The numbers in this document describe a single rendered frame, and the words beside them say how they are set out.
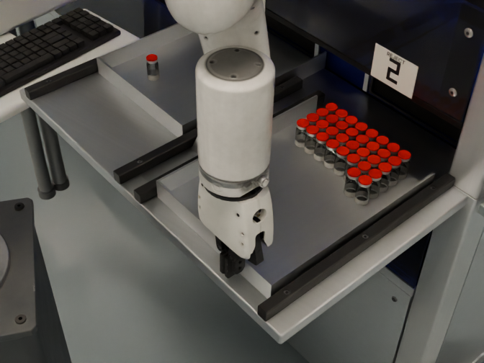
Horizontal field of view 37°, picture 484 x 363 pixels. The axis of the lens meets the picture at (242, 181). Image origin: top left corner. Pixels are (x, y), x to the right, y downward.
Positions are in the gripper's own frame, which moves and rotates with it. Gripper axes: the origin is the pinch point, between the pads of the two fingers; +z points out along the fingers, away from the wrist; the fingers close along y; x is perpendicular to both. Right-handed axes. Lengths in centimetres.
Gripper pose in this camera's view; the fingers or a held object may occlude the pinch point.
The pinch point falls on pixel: (232, 260)
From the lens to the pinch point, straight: 97.3
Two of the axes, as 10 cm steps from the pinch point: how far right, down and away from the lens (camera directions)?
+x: -7.6, 4.4, -4.8
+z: -0.2, 7.3, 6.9
